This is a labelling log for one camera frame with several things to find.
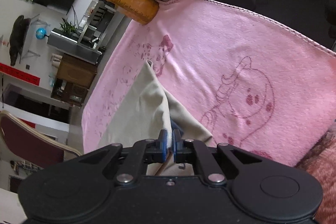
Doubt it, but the beige t-shirt navy trim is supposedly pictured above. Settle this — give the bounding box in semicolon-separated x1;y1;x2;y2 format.
92;63;212;186

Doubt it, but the pink cartoon blanket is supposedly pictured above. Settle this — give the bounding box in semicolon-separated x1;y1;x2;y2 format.
81;0;335;166

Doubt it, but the brown wooden cabinet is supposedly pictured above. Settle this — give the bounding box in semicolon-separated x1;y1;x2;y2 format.
51;54;97;106

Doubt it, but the dark red wooden chair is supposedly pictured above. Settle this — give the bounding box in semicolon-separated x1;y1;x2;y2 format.
1;110;81;168

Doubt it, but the grey tall left speaker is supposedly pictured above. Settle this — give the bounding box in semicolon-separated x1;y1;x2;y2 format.
47;28;102;65

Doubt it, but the green potted plant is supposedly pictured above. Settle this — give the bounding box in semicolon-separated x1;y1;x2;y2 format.
60;18;78;37

